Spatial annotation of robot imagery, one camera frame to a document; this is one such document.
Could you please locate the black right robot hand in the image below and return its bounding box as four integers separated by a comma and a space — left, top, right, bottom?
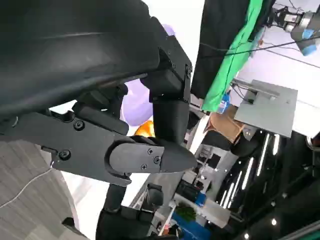
96, 182, 166, 240

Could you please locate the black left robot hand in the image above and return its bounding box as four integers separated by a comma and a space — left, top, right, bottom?
0, 0, 198, 188

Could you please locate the lilac plate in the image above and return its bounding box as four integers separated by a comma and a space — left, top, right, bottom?
119, 23, 177, 127

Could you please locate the orange and white bread roll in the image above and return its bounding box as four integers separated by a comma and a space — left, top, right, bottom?
133, 120, 155, 138

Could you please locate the brown cardboard box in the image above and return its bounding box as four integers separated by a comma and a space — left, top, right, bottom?
203, 104, 246, 145

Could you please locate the black cloth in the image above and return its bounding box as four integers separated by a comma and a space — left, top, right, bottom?
191, 0, 276, 100

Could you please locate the green cloth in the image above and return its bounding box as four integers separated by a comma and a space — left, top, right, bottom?
201, 0, 276, 112

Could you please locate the grey metal cabinet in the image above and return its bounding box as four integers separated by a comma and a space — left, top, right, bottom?
233, 79, 299, 138

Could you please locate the thin black cable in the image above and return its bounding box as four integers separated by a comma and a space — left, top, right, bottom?
198, 34, 320, 60

